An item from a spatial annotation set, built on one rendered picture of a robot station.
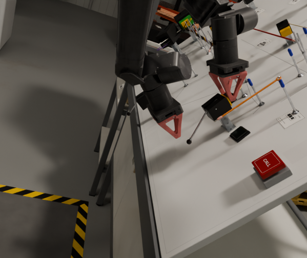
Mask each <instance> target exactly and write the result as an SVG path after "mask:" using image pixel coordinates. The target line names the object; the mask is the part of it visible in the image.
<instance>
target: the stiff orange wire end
mask: <svg viewBox="0 0 307 258"><path fill-rule="evenodd" d="M281 78H282V77H281V76H280V77H279V79H278V77H277V78H276V80H274V81H273V82H271V83H270V84H268V85H267V86H265V87H264V88H262V89H261V90H260V91H258V92H257V93H255V94H254V95H252V96H251V97H249V98H248V99H246V100H245V101H243V102H242V103H240V104H239V105H237V106H235V107H234V108H232V109H231V110H229V111H228V112H226V113H225V114H223V115H222V116H220V117H218V118H217V120H220V119H221V118H222V117H223V116H225V115H226V114H228V113H229V112H231V111H232V110H234V109H236V108H237V107H239V106H240V105H242V104H243V103H245V102H246V101H248V100H249V99H251V98H252V97H254V96H255V95H257V94H258V93H260V92H261V91H263V90H264V89H266V88H267V87H269V86H270V85H272V84H273V83H275V82H276V81H279V80H280V79H281ZM217 120H215V121H217ZM215 121H214V122H215Z"/></svg>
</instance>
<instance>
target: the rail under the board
mask: <svg viewBox="0 0 307 258"><path fill-rule="evenodd" d="M127 92H128V103H129V111H130V110H131V109H132V107H133V106H134V105H135V103H136V96H135V89H134V86H132V85H130V84H128V86H127ZM130 123H131V134H132V144H133V154H134V165H135V175H136V185H137V195H138V206H139V216H140V226H141V237H142V247H143V253H144V258H161V253H160V246H159V240H158V234H157V228H156V221H155V214H154V208H153V202H152V196H151V189H150V183H149V176H148V170H147V164H146V157H145V151H144V144H143V140H142V134H141V128H140V121H139V115H138V108H137V104H136V106H135V107H134V109H133V110H132V111H131V115H130Z"/></svg>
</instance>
